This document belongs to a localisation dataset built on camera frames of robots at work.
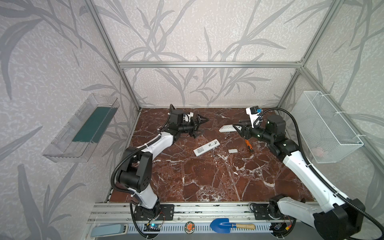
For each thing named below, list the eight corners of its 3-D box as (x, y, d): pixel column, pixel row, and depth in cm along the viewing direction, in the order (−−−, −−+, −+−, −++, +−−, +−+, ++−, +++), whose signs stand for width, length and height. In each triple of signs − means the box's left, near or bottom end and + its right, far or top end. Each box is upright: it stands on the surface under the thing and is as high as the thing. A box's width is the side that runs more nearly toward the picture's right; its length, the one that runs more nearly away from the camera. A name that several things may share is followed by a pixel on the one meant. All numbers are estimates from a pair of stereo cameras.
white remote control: (196, 157, 95) (196, 155, 94) (192, 151, 98) (192, 149, 97) (220, 145, 101) (220, 143, 99) (216, 139, 104) (217, 138, 102)
